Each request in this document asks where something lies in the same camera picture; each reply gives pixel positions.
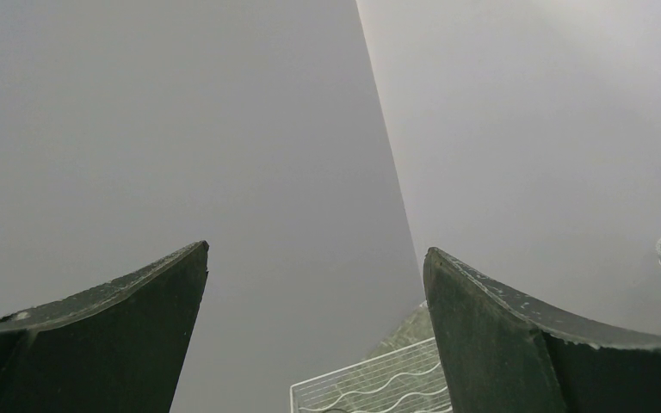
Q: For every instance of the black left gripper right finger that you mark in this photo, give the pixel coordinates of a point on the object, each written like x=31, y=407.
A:
x=502, y=350

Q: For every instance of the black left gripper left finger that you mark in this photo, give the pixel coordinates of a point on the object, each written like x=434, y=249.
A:
x=116, y=347

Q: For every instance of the white wire wine rack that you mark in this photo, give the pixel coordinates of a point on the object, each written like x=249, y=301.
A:
x=408, y=379

